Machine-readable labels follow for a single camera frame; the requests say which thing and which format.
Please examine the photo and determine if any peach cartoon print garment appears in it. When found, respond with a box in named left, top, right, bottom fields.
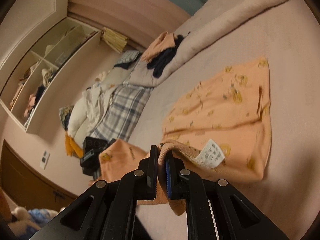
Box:
left=98, top=56, right=273, bottom=217

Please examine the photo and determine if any white crumpled clothes pile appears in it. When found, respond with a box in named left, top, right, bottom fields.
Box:
left=67, top=71, right=116, bottom=138

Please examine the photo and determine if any yellow orange cloth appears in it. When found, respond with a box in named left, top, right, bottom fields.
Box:
left=65, top=132, right=84, bottom=158

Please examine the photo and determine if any plaid blue white pillow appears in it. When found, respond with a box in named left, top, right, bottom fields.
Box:
left=90, top=84, right=153, bottom=141

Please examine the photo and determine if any dark navy garment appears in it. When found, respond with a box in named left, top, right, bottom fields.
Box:
left=146, top=35, right=185, bottom=78

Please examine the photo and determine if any straw tassel bundle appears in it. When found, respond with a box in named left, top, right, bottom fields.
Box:
left=101, top=27, right=129, bottom=53

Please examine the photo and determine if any peach folded garment on duvet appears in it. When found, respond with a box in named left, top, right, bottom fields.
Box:
left=140, top=31, right=177, bottom=62

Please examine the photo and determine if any pink bed sheet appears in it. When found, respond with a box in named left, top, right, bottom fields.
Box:
left=129, top=0, right=319, bottom=239

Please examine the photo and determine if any pinkish grey duvet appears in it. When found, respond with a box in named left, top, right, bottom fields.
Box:
left=128, top=0, right=288, bottom=87

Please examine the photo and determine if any white wall switch panel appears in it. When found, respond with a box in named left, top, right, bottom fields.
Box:
left=40, top=151, right=50, bottom=170

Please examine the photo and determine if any white wall shelf unit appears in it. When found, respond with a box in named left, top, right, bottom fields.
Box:
left=1, top=17, right=101, bottom=134

